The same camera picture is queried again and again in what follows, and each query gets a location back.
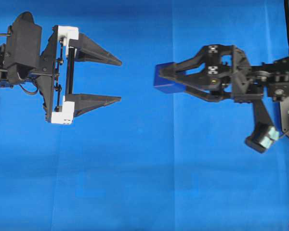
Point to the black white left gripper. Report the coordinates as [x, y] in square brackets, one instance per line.
[51, 59]

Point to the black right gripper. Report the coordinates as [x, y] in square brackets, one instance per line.
[225, 75]

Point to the blue block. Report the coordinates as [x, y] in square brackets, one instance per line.
[164, 85]

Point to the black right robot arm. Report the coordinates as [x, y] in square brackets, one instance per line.
[274, 77]

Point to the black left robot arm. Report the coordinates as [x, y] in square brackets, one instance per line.
[66, 72]

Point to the blue table cloth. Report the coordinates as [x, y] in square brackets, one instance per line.
[153, 161]

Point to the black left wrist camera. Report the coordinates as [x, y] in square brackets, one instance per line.
[22, 48]

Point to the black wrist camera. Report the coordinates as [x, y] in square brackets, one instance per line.
[264, 133]
[22, 48]

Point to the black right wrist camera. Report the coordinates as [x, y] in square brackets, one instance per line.
[264, 133]

